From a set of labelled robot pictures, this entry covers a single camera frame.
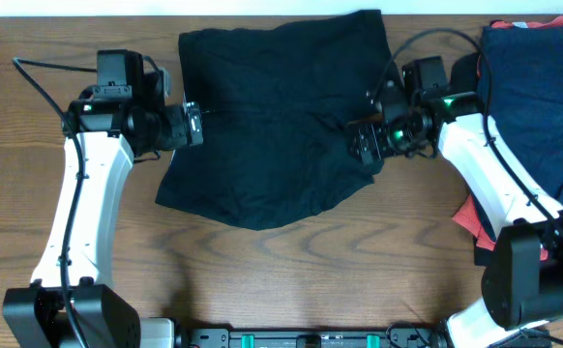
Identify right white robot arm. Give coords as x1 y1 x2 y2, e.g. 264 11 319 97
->
345 57 563 347

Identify red garment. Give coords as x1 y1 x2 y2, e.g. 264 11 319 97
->
451 15 563 266

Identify navy blue folded garment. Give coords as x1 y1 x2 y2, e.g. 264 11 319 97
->
478 26 563 205

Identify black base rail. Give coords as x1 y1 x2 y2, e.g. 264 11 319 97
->
189 326 454 348

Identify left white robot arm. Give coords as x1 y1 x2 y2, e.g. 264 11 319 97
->
2 49 203 347

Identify dark teal black shorts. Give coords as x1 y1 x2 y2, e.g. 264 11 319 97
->
156 10 399 230

